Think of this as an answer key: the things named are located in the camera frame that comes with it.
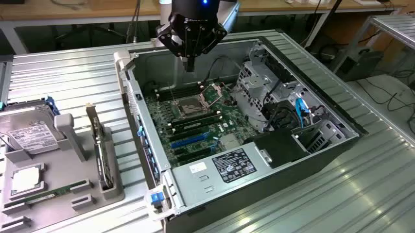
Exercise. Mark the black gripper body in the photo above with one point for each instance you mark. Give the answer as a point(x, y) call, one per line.
point(193, 14)

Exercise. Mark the graphics card with metal bracket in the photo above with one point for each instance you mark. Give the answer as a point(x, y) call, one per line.
point(104, 155)

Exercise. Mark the open socket cover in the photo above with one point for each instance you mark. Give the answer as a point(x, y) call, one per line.
point(212, 93)

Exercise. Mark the silver drive cage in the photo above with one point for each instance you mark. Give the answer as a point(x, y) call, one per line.
point(252, 97)

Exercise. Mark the CPU socket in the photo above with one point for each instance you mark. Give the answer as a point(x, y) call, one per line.
point(189, 108)

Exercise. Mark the black installed RAM stick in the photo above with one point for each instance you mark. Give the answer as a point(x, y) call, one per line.
point(193, 122)

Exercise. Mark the green motherboard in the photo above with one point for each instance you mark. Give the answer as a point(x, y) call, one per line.
point(230, 126)

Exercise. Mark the small blue case clip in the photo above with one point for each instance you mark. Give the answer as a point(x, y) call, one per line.
point(140, 131)

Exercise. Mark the blue expansion slot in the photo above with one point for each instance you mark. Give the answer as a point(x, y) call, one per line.
point(189, 140)

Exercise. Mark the silver chipset heatsink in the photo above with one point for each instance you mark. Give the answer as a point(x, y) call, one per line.
point(229, 142)

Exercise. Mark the black box device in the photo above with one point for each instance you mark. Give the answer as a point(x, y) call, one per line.
point(362, 60)

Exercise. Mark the black expansion slot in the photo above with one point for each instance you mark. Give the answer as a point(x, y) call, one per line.
point(193, 154)

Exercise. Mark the black fan shroud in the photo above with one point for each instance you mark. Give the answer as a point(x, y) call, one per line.
point(278, 148)

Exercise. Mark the silver hard disk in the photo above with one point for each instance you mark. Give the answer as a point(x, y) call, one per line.
point(29, 131)

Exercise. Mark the grey power supply unit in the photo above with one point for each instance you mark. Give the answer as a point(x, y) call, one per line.
point(193, 184)

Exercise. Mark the grey parts rack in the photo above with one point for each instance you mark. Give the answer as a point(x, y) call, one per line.
point(68, 174)

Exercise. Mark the open black PC case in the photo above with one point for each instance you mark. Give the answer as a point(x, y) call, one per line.
point(245, 194)

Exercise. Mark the blue case latch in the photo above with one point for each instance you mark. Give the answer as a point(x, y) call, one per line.
point(156, 197)

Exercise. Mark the green RAM stick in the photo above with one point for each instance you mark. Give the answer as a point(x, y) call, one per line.
point(54, 192)

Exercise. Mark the silver CPU chip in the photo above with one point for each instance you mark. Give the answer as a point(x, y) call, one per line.
point(26, 180)

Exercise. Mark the wooden desk with white frame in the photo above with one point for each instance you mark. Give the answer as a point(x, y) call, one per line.
point(97, 12)

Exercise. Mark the blue disk carrier bracket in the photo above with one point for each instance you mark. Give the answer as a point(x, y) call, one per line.
point(52, 106)

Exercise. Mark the metal slat table frame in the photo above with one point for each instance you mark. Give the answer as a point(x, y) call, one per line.
point(395, 26)

